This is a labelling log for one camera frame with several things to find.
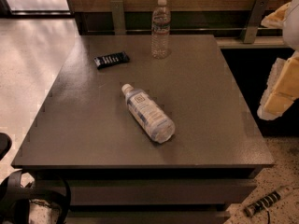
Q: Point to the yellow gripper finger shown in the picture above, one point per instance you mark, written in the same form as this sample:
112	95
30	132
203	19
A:
282	88
276	18

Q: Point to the blue labelled plastic bottle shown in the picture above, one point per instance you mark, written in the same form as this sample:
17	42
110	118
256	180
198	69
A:
157	125

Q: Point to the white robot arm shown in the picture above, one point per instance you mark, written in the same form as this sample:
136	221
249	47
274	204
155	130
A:
290	29

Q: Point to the clear water bottle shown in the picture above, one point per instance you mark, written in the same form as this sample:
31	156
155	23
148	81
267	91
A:
160	30

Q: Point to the black white power strip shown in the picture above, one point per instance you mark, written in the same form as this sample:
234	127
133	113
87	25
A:
268	200

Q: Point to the black remote control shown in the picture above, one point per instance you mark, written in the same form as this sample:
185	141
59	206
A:
111	60

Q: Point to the dark grey table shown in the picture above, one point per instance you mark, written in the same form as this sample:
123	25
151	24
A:
146	141

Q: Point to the black round object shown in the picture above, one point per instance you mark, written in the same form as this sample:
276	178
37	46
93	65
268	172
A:
5	145

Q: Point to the black headphones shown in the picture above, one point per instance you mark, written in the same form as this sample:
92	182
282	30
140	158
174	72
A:
15	200

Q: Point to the right metal bracket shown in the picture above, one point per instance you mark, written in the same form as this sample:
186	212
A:
250	31

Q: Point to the metal bracket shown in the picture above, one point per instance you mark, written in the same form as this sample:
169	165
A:
118	17
250	31

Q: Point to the left metal bracket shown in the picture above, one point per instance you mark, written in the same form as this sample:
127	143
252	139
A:
118	17

